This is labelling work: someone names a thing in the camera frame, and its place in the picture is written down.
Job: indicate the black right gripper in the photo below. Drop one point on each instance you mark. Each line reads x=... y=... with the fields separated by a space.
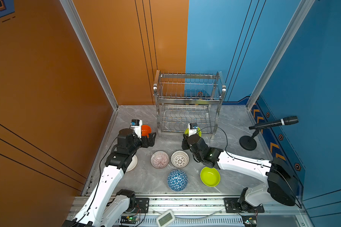
x=185 y=141

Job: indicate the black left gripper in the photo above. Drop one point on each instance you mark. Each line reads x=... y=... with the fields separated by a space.
x=150 y=140

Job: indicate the white maroon patterned bowl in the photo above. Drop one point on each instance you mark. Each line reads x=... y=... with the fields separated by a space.
x=180 y=159

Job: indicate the lime green bowl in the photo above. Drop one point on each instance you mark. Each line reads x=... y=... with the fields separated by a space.
x=199 y=131
x=210 y=176

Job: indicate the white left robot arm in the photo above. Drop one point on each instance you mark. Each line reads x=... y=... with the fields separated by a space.
x=98 y=211

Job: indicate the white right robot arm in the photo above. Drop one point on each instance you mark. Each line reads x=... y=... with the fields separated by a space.
x=278 y=182

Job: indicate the stainless steel dish rack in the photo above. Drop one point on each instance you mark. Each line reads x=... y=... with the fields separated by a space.
x=185 y=98

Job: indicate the orange plastic bowl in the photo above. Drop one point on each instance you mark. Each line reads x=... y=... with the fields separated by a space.
x=145 y=130

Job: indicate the pink striped ceramic bowl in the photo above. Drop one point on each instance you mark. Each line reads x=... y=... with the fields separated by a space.
x=159 y=159

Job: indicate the white bowl orange outside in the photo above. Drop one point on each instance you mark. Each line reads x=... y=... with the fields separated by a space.
x=133 y=163

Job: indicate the blue triangle patterned bowl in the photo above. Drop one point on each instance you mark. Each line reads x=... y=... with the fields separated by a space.
x=177 y=180

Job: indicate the black microphone on stand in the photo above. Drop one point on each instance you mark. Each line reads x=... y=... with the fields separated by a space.
x=249 y=143

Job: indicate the white handheld timer device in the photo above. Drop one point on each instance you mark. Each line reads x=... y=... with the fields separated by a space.
x=165 y=219

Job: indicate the green circuit board left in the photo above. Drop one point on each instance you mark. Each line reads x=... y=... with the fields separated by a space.
x=132 y=220

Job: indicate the circuit board right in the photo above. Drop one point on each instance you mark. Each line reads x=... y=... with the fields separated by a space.
x=249 y=221

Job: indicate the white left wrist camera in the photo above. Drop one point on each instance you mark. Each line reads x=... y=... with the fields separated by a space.
x=136 y=126

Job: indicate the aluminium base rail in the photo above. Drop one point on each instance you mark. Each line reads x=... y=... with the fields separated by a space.
x=211 y=210

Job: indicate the aluminium corner post left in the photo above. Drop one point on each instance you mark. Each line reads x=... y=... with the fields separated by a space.
x=76 y=22

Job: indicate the aluminium corner post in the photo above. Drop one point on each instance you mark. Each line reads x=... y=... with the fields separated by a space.
x=76 y=22
x=288 y=35

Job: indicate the aluminium corner post right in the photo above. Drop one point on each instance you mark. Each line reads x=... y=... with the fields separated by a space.
x=288 y=35

